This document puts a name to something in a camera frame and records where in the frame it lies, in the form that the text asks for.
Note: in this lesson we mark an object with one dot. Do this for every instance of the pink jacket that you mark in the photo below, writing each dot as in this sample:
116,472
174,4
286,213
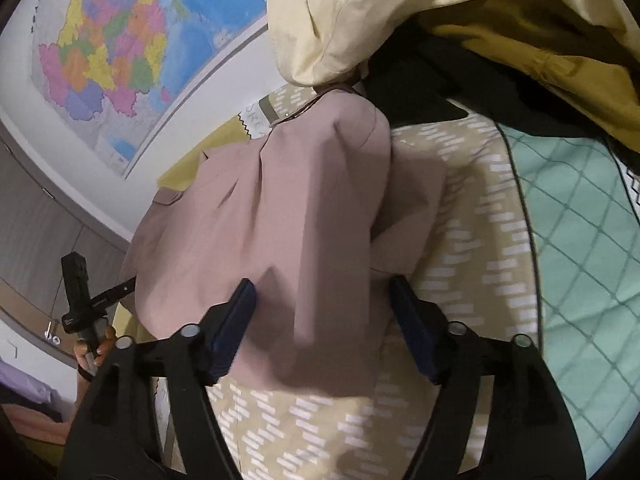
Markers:
300,210

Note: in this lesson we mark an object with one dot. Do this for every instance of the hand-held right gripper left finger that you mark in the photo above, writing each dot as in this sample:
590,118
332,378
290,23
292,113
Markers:
232,330

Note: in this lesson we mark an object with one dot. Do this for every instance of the orange garment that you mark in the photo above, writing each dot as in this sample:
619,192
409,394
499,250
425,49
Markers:
40,422

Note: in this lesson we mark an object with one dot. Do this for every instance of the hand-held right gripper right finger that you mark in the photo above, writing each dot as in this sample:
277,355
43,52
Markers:
415,330

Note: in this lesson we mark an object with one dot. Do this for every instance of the black garment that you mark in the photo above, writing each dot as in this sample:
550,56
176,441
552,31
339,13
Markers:
450,95

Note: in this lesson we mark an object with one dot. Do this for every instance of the purple garment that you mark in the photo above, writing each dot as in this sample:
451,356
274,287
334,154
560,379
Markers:
22,380

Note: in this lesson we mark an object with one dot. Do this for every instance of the colourful wall map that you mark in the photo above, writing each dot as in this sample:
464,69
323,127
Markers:
125,35

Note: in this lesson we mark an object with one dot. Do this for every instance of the wood grain wardrobe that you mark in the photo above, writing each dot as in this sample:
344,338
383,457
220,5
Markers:
50,240

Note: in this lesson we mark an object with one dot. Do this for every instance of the mustard jacket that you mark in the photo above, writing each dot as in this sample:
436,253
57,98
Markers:
550,60

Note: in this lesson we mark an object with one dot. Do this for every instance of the green quilted blanket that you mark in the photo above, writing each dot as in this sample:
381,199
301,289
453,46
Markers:
590,260

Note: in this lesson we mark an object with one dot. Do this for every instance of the yellow patterned bed sheet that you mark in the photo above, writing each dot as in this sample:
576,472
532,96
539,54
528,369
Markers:
475,260

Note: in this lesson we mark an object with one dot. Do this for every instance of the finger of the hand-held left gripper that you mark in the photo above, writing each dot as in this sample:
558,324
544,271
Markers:
117,292

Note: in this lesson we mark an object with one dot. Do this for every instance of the cream jacket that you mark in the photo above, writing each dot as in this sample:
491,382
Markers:
375,10

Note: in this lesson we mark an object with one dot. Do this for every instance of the person's left hand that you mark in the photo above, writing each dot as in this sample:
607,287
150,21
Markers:
102,347

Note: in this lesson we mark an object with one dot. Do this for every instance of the person's left forearm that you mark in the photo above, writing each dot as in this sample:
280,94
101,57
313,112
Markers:
84,390

